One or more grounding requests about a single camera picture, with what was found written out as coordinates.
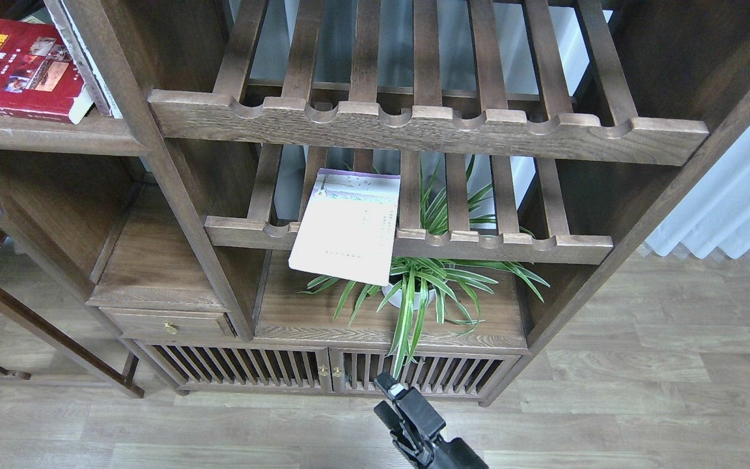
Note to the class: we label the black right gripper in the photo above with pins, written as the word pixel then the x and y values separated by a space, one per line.
pixel 414 426

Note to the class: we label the red cover book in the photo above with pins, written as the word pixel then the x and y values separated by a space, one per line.
pixel 38 78

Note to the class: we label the white lavender book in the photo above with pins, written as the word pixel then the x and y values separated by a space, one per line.
pixel 347 230

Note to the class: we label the black yellow cover book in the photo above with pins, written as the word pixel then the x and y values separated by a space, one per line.
pixel 36 18

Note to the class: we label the dark wooden side furniture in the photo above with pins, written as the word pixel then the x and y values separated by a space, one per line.
pixel 98 373

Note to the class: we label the green spider plant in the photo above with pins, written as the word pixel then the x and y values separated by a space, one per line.
pixel 422 284

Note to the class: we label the brass drawer knob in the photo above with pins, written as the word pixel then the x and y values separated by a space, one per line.
pixel 170 328

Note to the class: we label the dark wooden bookshelf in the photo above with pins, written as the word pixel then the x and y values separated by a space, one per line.
pixel 566 131

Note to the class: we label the white pleated curtain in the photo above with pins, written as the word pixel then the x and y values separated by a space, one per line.
pixel 714 217

